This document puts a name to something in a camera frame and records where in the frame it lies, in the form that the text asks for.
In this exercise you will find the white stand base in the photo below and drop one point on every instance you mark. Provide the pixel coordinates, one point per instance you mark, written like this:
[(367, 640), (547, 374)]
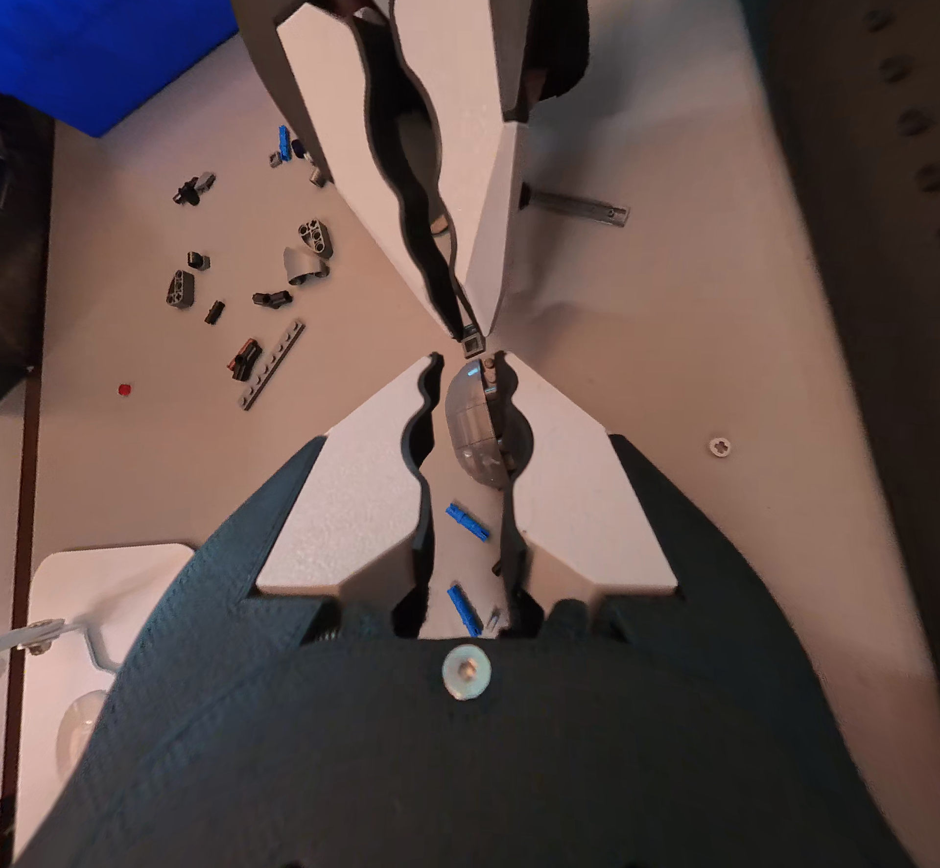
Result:
[(110, 589)]

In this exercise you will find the black connector with grey pin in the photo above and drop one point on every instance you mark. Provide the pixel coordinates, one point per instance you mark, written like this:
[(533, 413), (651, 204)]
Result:
[(192, 190)]

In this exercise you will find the grey domed lego assembly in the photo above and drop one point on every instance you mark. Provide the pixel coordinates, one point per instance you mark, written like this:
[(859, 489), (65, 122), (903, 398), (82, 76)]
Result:
[(470, 427)]

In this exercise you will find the small black technic bush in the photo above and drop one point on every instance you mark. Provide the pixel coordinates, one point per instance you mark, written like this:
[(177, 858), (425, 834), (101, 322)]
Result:
[(197, 260)]

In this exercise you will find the black connector with brown pin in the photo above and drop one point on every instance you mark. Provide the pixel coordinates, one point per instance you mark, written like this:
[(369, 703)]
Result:
[(244, 360)]

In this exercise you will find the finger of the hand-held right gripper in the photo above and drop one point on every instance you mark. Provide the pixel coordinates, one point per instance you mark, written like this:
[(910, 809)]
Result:
[(330, 111), (477, 75)]

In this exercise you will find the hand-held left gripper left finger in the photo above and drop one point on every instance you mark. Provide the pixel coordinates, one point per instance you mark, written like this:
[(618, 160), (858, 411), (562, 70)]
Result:
[(345, 508)]

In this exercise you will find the long grey lego plate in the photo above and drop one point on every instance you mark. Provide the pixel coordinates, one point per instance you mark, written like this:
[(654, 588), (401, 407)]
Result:
[(272, 365)]

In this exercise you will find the black angled technic connector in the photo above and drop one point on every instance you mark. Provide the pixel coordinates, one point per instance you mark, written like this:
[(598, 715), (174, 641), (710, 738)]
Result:
[(272, 299)]

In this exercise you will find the blue plastic bin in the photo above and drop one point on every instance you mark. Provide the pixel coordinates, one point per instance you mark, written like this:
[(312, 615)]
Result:
[(95, 16)]

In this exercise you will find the dark grey curved technic beam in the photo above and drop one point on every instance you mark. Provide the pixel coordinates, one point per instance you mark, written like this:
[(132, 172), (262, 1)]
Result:
[(317, 238)]

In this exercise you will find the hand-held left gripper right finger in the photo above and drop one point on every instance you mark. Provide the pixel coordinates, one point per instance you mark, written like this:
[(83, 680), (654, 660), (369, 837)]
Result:
[(587, 508)]

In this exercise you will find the small grey lego bracket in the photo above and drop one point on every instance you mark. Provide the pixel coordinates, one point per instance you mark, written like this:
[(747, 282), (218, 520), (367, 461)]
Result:
[(474, 346)]

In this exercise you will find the dark grey oval technic beam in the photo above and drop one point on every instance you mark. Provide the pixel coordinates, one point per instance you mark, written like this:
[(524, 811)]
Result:
[(180, 289)]

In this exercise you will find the grey curved lego panel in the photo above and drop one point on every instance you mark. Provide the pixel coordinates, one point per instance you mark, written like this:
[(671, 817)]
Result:
[(297, 262)]

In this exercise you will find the silver table screw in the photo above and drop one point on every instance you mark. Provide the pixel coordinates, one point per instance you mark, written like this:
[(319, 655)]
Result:
[(720, 447)]

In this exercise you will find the grey beam assembly with gear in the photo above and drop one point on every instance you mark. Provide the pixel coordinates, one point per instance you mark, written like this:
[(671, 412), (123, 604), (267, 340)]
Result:
[(580, 205)]

